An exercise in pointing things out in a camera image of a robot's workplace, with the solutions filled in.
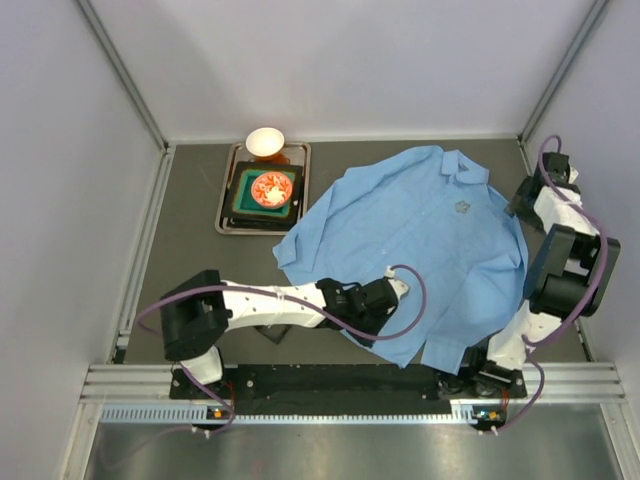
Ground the light blue button shirt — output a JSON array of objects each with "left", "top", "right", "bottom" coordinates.
[{"left": 273, "top": 146, "right": 528, "bottom": 374}]

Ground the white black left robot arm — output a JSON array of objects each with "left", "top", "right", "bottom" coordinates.
[{"left": 160, "top": 270, "right": 409, "bottom": 385}]

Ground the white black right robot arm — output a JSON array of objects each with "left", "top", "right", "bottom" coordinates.
[{"left": 466, "top": 151, "right": 621, "bottom": 398}]

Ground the small black square tray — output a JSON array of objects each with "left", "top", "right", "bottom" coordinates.
[{"left": 255, "top": 325, "right": 291, "bottom": 345}]

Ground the black green square dish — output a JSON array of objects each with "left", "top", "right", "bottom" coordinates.
[{"left": 222, "top": 161, "right": 304, "bottom": 230}]

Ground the silver metal tray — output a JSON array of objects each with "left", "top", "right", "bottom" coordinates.
[{"left": 215, "top": 143, "right": 311, "bottom": 235}]

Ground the white bowl orange base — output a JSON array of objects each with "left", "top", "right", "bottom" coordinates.
[{"left": 245, "top": 127, "right": 290, "bottom": 165}]

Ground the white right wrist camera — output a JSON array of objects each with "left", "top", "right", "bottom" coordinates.
[{"left": 568, "top": 167, "right": 579, "bottom": 185}]

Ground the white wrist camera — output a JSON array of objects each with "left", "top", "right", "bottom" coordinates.
[
  {"left": 384, "top": 267, "right": 410, "bottom": 301},
  {"left": 568, "top": 167, "right": 579, "bottom": 185}
]

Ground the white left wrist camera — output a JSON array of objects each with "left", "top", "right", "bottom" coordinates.
[{"left": 384, "top": 267, "right": 410, "bottom": 301}]

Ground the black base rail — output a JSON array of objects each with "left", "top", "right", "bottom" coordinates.
[{"left": 168, "top": 363, "right": 529, "bottom": 416}]

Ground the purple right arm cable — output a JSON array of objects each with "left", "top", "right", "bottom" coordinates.
[{"left": 487, "top": 134, "right": 610, "bottom": 435}]

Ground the white slotted cable duct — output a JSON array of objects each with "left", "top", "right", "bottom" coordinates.
[{"left": 99, "top": 403, "right": 506, "bottom": 426}]

